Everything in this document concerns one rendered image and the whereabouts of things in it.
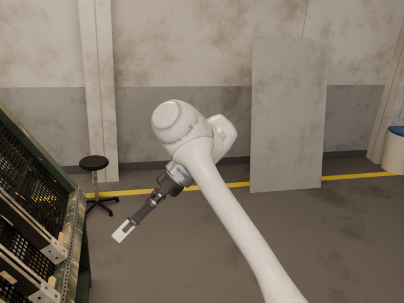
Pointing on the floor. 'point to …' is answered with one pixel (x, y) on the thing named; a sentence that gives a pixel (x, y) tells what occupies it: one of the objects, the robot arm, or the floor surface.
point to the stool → (98, 163)
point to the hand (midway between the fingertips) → (124, 229)
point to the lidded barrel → (394, 151)
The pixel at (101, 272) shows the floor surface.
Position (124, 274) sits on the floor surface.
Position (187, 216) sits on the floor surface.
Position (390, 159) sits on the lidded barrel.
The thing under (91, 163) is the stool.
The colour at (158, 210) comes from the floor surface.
